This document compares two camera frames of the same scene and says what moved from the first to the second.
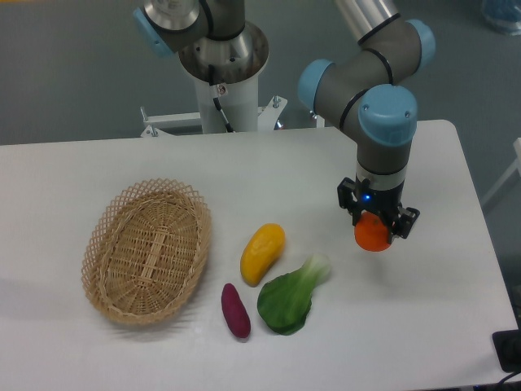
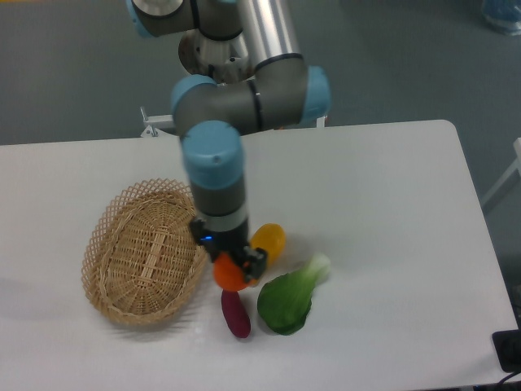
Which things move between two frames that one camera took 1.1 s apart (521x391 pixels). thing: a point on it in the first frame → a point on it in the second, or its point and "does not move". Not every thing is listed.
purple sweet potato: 235,312 does not move
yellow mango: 261,252 does not move
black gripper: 352,195 → 216,243
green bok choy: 284,302 does not move
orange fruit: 371,234 → 229,275
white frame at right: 516,164 does not move
